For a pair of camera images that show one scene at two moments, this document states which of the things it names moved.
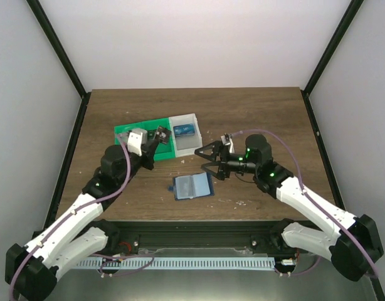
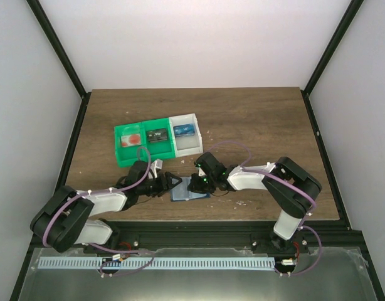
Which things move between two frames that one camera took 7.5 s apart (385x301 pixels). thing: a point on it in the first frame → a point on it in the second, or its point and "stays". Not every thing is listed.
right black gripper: x=219 y=148 → x=194 y=186
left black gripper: x=149 y=149 → x=167 y=184
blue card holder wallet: x=192 y=185 stays
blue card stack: x=184 y=130 stays
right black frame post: x=348 y=16 stays
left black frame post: x=55 y=41 stays
